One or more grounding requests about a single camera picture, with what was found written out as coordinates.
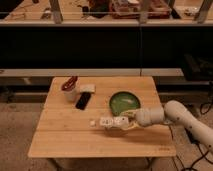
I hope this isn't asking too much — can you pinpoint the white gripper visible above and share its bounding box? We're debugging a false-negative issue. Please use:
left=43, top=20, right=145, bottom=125
left=120, top=107, right=164, bottom=131

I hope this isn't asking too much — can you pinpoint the white plastic bottle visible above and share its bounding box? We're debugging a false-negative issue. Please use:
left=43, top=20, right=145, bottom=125
left=89, top=116, right=130, bottom=129

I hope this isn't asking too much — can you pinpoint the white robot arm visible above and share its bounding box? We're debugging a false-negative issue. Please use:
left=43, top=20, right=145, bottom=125
left=121, top=100, right=213, bottom=154

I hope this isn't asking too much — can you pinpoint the green ceramic bowl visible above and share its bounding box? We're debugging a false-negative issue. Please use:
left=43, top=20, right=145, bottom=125
left=109, top=91, right=141, bottom=116

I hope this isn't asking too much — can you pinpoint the small white sponge block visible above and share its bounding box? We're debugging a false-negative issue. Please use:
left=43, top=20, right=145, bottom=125
left=79, top=84, right=95, bottom=93

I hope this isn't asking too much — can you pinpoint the black smartphone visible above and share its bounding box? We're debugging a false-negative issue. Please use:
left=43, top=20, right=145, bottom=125
left=75, top=92, right=91, bottom=110

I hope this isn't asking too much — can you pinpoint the wooden table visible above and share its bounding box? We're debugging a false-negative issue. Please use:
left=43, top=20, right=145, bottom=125
left=28, top=77, right=176, bottom=158

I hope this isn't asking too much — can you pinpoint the long wooden shelf bench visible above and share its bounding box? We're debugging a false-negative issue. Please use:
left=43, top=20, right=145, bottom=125
left=0, top=68, right=184, bottom=77

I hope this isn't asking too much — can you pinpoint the black floor cable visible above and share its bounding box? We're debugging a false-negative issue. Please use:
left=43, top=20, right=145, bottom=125
left=171, top=141, right=213, bottom=171

